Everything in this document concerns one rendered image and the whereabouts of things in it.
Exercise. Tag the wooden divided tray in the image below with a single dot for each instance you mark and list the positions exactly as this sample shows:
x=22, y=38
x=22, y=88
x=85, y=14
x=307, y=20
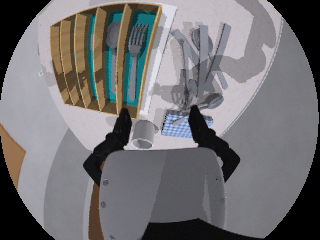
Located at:
x=65, y=42

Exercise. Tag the grey mug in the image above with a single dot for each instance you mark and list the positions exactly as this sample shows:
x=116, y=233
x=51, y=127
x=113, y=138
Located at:
x=144, y=130

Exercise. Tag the blue and white checked towel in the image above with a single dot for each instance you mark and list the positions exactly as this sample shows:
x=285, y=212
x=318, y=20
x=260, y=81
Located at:
x=182, y=129

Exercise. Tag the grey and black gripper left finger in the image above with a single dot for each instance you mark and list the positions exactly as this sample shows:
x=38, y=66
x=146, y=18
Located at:
x=120, y=133

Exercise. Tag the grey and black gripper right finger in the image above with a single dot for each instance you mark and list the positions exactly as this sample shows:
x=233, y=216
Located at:
x=206, y=137

